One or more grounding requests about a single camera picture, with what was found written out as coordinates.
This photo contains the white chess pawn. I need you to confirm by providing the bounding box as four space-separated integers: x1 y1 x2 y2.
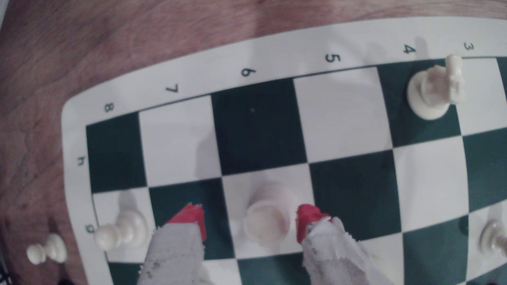
94 209 149 252
26 233 68 266

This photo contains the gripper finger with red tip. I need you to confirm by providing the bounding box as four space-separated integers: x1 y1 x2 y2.
295 204 393 285
137 203 214 285

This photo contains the white chess rook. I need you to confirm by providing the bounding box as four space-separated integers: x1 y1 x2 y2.
242 181 299 247

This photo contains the white chess piece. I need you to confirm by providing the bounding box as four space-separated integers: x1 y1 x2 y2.
478 220 507 256

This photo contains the green and white chess board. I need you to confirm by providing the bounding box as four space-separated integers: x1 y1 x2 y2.
60 16 507 285

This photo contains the white chess knight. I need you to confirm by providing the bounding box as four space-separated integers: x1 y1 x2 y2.
406 54 466 120

